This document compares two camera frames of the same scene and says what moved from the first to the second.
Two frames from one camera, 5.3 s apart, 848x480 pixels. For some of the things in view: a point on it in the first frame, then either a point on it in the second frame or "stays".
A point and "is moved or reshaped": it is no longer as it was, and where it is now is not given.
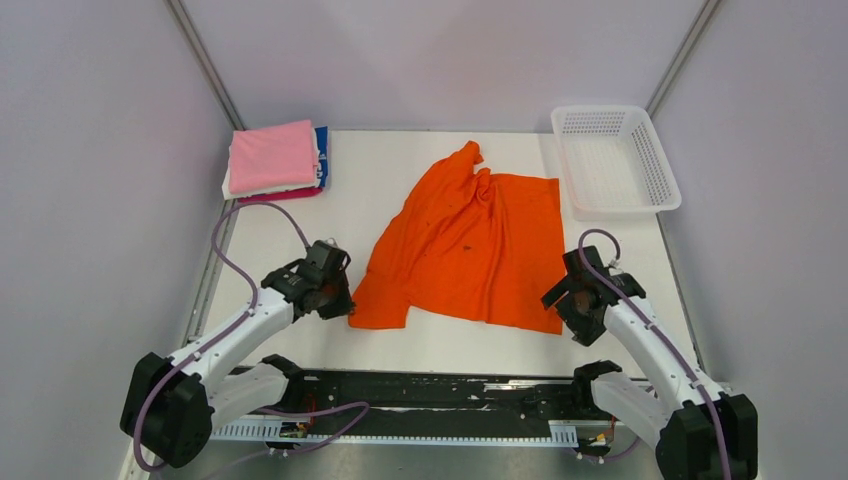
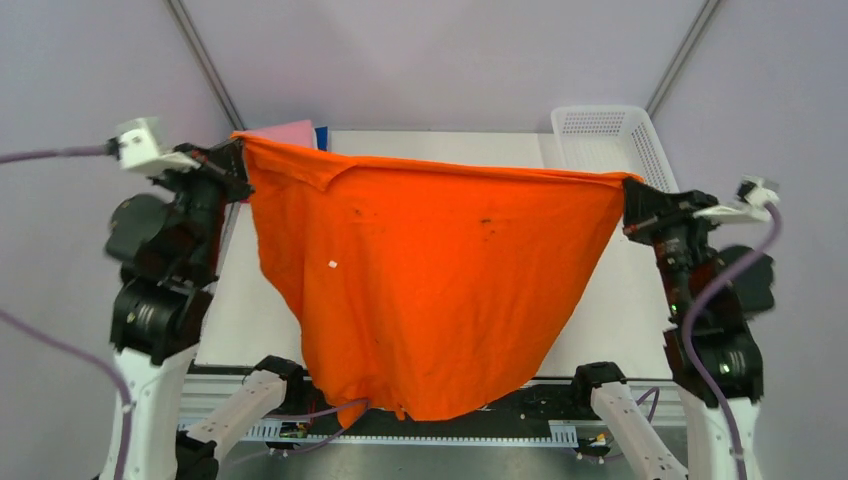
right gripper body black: [581, 324] -> [672, 215]
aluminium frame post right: [681, 56] stays
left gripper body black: [337, 299] -> [214, 181]
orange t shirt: [469, 246] is moved or reshaped
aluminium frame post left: [196, 47] stays
